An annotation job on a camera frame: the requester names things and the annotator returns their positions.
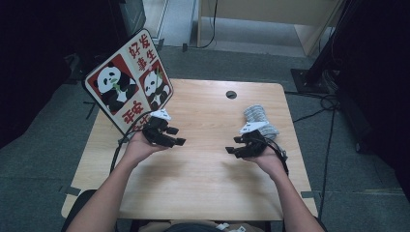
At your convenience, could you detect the looped black floor cable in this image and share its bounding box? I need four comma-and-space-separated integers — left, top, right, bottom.
284, 91, 339, 125

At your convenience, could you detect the person's beige clothing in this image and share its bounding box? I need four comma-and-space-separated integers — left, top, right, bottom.
138, 219, 269, 232

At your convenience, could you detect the grey fluffy cloth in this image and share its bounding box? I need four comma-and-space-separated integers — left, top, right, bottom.
243, 103, 280, 141

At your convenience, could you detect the person's right hand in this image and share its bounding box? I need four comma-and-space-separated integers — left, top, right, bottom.
249, 146, 288, 181

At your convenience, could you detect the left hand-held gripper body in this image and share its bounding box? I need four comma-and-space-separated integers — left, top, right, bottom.
141, 108, 178, 148

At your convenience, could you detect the grey tape strip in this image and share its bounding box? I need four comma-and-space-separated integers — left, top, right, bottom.
300, 190, 322, 199

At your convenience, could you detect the dark cabinet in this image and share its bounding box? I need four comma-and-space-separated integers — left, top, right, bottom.
109, 0, 147, 43

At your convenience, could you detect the long black floor cable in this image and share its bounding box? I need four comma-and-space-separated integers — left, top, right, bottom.
317, 105, 338, 222

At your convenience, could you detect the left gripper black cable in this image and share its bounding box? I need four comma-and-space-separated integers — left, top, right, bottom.
109, 110, 157, 175

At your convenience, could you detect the person's dark clothing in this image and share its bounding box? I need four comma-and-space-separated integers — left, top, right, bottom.
163, 223, 224, 232

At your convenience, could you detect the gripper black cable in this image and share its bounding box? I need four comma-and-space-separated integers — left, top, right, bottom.
257, 136, 290, 177
109, 110, 157, 175

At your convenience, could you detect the black stand with base plate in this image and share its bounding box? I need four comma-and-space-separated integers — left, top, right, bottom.
289, 0, 356, 95

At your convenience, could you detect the black flat stand base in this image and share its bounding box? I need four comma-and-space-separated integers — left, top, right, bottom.
63, 52, 98, 82

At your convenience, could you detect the black hanging cable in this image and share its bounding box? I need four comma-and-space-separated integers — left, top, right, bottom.
197, 0, 220, 49

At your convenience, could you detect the black chair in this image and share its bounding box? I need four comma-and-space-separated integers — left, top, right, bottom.
60, 188, 99, 232

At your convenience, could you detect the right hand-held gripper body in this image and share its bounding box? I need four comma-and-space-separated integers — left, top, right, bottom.
236, 120, 271, 160

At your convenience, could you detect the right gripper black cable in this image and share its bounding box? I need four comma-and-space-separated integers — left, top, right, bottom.
257, 136, 290, 177

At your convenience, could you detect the person's left hand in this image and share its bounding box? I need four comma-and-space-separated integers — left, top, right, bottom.
124, 130, 169, 167

